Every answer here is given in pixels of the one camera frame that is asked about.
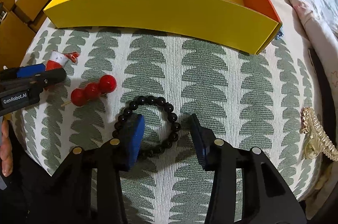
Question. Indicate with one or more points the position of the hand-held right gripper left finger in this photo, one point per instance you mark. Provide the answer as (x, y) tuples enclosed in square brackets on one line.
[(133, 142)]

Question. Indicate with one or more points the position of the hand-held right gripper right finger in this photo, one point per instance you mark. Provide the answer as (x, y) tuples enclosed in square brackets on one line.
[(202, 142)]

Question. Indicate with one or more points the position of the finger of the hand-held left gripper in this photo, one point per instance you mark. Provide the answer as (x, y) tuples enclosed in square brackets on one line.
[(29, 71), (50, 77)]

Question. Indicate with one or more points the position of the red santa hat hair clip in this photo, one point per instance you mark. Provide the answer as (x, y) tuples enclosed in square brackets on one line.
[(58, 58)]

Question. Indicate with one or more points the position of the red berries hair clip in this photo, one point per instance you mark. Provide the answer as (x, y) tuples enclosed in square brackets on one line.
[(105, 82)]

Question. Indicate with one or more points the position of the clear hair claw clip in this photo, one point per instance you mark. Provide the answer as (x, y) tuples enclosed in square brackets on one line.
[(320, 142)]

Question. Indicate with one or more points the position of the yellow cardboard box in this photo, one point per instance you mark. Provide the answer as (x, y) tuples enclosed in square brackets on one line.
[(158, 10)]

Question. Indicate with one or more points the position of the blue hair clip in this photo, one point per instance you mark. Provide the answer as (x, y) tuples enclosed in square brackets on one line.
[(279, 34)]

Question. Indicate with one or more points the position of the person's left hand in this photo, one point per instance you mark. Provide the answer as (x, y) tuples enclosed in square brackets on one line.
[(6, 158)]

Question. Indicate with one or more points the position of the green leaf print bed sheet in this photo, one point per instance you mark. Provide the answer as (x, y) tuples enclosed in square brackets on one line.
[(211, 81)]

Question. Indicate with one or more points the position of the cream cloth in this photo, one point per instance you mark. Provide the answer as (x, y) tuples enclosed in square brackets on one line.
[(323, 177)]

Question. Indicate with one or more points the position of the black flat board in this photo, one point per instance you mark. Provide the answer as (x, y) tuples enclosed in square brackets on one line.
[(317, 73)]

